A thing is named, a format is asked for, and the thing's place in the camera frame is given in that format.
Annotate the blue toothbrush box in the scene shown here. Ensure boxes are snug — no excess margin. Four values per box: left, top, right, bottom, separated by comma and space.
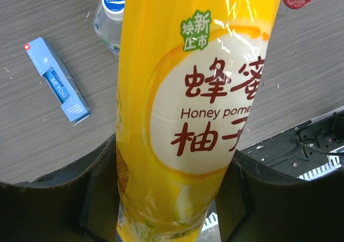
24, 37, 91, 125

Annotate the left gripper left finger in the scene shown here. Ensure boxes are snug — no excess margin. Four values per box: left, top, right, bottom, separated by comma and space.
1, 135, 119, 241

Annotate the small blue-label water bottle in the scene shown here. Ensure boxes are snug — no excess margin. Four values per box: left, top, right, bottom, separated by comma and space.
94, 0, 126, 56

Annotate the yellow juice bottle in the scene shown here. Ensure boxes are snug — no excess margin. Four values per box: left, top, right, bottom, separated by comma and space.
116, 0, 280, 241

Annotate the white cable duct strip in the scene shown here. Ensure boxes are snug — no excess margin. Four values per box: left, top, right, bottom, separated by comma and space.
201, 156, 342, 235

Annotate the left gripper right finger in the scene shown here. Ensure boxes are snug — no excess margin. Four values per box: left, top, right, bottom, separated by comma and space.
216, 157, 343, 241

